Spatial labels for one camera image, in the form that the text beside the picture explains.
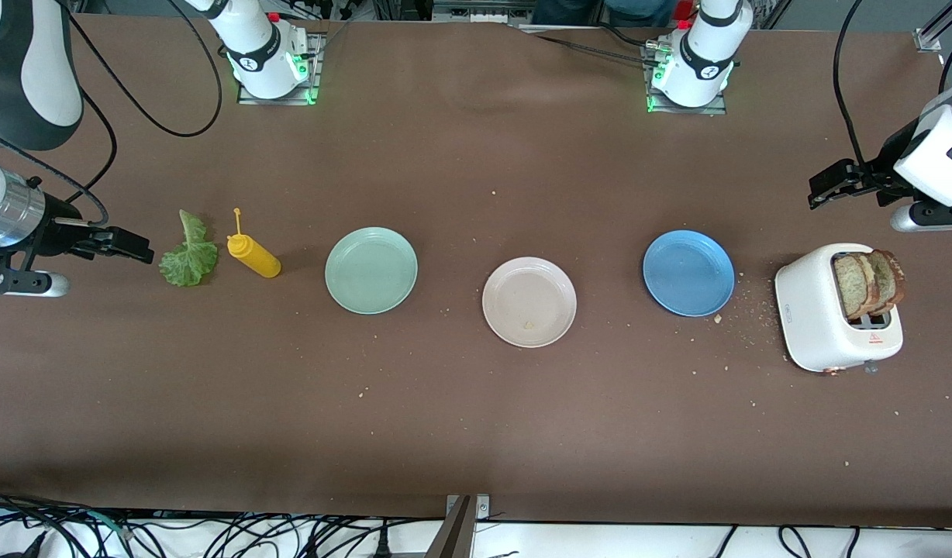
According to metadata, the green lettuce leaf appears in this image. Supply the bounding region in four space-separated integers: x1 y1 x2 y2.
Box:
158 209 219 288

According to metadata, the white two-slot toaster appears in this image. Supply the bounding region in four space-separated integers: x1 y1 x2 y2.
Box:
774 243 905 377

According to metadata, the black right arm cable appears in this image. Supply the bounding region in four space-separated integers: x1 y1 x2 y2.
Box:
0 0 223 227

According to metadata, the toasted brown bread slice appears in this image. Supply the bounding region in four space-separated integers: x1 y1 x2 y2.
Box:
833 253 878 320
867 249 907 315

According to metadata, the beige plate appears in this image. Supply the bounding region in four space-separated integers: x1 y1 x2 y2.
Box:
481 257 578 349

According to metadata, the person in blue jeans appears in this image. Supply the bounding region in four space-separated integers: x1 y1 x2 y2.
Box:
530 0 678 28

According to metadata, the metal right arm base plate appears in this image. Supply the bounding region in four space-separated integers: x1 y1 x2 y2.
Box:
237 31 323 106

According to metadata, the pale green plate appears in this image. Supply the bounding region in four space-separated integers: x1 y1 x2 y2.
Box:
325 226 419 315

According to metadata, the yellow mustard squeeze bottle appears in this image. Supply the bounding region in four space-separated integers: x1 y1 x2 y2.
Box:
226 207 282 279

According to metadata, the black base power cable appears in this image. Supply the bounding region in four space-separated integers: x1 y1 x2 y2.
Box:
523 29 655 64

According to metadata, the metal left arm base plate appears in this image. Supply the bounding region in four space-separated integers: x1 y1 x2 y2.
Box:
644 43 729 115

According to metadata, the black floor cable tangle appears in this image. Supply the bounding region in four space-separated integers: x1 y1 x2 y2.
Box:
0 487 446 558

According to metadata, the blue plate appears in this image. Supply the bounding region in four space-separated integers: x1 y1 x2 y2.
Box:
643 229 736 318

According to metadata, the aluminium frame profile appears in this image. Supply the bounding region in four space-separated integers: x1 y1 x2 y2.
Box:
914 0 952 53

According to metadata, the dark metal bar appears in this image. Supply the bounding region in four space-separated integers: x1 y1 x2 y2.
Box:
426 496 474 558

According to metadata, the silver metal table bracket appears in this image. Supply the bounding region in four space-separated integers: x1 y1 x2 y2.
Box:
445 494 491 522

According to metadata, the metal equipment rack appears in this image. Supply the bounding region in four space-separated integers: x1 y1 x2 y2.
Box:
371 0 533 24

